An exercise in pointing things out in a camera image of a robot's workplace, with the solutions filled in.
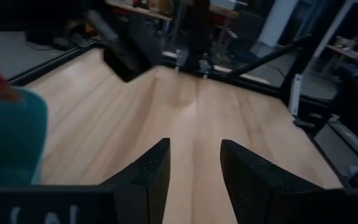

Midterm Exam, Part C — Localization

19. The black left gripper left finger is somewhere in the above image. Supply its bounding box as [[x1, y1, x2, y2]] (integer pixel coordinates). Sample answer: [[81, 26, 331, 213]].
[[0, 138, 171, 224]]

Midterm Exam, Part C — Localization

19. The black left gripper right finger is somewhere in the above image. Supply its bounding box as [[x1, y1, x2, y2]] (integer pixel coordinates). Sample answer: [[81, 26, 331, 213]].
[[219, 139, 358, 224]]

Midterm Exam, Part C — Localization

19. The teal plastic basket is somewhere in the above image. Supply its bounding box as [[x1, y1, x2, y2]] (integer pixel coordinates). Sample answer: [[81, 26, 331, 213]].
[[0, 88, 48, 187]]

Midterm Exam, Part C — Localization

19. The black table frame rail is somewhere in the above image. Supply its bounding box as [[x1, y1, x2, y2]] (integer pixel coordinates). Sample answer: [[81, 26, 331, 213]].
[[7, 43, 98, 87]]

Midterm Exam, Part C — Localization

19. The white frame bracket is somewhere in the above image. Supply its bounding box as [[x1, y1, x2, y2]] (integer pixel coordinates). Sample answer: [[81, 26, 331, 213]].
[[288, 73, 303, 117]]

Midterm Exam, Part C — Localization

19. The black diagonal frame brace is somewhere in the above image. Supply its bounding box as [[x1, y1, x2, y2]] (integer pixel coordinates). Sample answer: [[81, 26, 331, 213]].
[[227, 33, 314, 78]]

